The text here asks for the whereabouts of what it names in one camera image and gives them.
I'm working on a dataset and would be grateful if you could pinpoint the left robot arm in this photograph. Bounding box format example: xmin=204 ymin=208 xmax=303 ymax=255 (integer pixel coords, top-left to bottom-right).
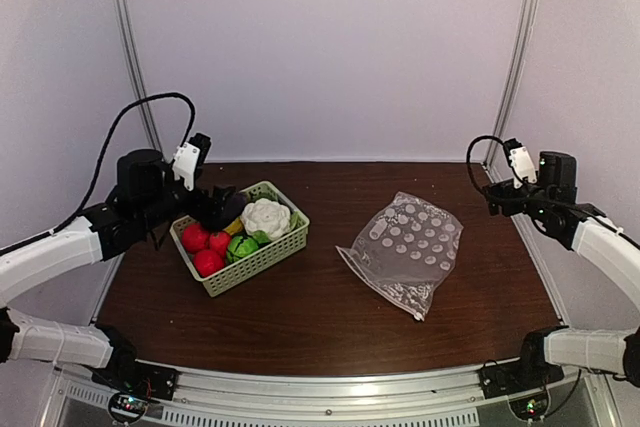
xmin=1 ymin=143 xmax=237 ymax=391

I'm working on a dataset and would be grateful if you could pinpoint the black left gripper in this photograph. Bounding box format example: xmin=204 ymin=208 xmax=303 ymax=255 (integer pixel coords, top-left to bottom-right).
xmin=136 ymin=168 xmax=235 ymax=231

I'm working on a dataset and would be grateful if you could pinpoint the black right camera cable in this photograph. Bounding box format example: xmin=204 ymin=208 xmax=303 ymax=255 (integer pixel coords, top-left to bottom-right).
xmin=465 ymin=134 xmax=571 ymax=213

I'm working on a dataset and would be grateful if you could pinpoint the purple toy eggplant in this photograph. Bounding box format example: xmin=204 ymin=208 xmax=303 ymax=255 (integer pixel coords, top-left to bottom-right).
xmin=221 ymin=192 xmax=251 ymax=222

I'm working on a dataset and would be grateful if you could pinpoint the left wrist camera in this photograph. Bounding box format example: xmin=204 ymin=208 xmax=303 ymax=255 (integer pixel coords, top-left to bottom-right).
xmin=171 ymin=133 xmax=211 ymax=191

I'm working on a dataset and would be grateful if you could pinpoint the left circuit board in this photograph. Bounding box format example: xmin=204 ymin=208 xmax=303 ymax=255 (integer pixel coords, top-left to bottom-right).
xmin=107 ymin=393 xmax=149 ymax=424

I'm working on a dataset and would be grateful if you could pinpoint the left aluminium corner post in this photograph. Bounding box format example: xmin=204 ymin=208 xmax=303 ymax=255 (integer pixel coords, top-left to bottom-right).
xmin=113 ymin=0 xmax=164 ymax=152

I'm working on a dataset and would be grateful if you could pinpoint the red toy tomato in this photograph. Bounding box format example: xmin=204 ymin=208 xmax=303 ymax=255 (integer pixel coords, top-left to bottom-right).
xmin=208 ymin=231 xmax=232 ymax=258

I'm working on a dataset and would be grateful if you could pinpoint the green toy cabbage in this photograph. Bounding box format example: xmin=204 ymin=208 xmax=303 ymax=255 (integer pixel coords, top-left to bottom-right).
xmin=226 ymin=234 xmax=260 ymax=264

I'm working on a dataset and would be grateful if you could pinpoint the red toy apple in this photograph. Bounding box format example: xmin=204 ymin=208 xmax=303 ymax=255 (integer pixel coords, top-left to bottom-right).
xmin=181 ymin=223 xmax=210 ymax=254

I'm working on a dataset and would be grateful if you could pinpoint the green plastic basket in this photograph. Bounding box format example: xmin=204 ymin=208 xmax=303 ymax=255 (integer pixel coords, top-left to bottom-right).
xmin=170 ymin=180 xmax=310 ymax=297

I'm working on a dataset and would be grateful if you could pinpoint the right aluminium corner post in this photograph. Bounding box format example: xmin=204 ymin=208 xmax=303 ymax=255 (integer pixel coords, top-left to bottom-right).
xmin=482 ymin=0 xmax=546 ymax=171

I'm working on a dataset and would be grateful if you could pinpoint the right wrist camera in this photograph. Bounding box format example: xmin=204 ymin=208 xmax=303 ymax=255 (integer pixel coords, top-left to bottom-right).
xmin=503 ymin=138 xmax=538 ymax=188

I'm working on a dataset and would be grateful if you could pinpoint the aluminium corner post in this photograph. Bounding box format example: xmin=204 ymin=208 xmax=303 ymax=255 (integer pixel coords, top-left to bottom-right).
xmin=482 ymin=0 xmax=546 ymax=171
xmin=113 ymin=0 xmax=164 ymax=152

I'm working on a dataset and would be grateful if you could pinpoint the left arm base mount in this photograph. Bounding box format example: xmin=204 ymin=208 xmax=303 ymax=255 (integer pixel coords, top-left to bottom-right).
xmin=88 ymin=358 xmax=178 ymax=400

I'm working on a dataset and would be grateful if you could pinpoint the right circuit board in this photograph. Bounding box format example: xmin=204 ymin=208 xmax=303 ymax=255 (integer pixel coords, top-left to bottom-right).
xmin=508 ymin=393 xmax=550 ymax=421

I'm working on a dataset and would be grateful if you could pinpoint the yellow toy corn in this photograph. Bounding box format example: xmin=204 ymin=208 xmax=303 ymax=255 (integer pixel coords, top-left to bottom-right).
xmin=223 ymin=217 xmax=244 ymax=236

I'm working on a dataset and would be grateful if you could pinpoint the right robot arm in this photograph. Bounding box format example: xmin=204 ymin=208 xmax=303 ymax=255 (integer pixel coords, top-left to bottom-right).
xmin=481 ymin=140 xmax=639 ymax=389

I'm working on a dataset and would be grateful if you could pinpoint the black left camera cable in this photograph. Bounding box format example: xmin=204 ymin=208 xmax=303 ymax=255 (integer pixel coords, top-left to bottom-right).
xmin=47 ymin=92 xmax=197 ymax=236

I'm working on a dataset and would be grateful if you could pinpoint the clear zip top bag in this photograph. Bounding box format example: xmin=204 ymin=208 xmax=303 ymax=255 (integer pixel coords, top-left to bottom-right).
xmin=336 ymin=192 xmax=464 ymax=321

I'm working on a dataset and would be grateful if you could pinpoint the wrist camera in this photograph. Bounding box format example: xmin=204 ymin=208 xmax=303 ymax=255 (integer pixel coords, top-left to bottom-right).
xmin=171 ymin=133 xmax=211 ymax=191
xmin=503 ymin=138 xmax=538 ymax=188

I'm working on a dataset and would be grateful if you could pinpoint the red toy strawberry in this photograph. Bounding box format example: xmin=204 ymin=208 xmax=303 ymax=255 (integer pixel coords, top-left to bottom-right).
xmin=193 ymin=249 xmax=225 ymax=278

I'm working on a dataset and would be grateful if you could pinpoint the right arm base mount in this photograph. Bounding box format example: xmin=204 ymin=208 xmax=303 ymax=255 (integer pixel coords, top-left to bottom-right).
xmin=478 ymin=354 xmax=564 ymax=399

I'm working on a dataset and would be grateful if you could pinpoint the white toy cauliflower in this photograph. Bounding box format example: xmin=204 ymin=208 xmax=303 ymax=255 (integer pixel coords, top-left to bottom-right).
xmin=240 ymin=198 xmax=291 ymax=245

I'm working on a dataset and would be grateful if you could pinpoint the black camera cable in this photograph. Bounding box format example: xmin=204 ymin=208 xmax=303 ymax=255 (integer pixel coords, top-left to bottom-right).
xmin=465 ymin=134 xmax=571 ymax=213
xmin=47 ymin=92 xmax=197 ymax=236

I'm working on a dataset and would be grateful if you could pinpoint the aluminium front frame rail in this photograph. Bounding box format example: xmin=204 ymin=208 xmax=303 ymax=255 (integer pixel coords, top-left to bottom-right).
xmin=49 ymin=361 xmax=609 ymax=427

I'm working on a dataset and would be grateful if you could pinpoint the circuit board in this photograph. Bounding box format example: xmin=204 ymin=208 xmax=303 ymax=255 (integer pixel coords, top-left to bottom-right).
xmin=107 ymin=393 xmax=149 ymax=424
xmin=508 ymin=393 xmax=550 ymax=421

